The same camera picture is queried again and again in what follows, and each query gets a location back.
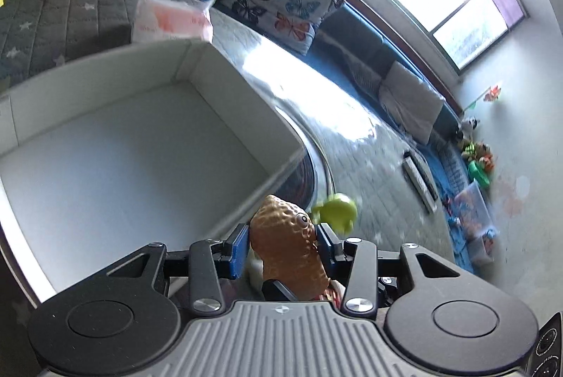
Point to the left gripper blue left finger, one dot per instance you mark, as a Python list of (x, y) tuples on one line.
[(235, 251)]

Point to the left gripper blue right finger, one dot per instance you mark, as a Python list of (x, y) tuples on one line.
[(330, 248)]

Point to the brown peanut toy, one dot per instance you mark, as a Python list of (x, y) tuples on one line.
[(284, 238)]

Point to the round metal tray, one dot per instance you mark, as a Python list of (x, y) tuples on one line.
[(312, 180)]

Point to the white remote control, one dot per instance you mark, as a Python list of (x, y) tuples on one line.
[(420, 181)]

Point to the white cardboard box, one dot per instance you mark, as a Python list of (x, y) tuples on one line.
[(73, 201)]

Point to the clear plastic toy bin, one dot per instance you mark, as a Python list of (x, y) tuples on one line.
[(472, 211)]

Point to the blue sofa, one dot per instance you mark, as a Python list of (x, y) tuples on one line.
[(355, 54)]

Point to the white folded cushion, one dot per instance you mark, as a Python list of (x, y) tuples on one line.
[(410, 101)]

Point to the pile of small toys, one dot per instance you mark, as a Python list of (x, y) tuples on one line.
[(476, 155)]

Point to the pink tissue pack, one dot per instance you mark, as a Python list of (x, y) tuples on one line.
[(156, 20)]

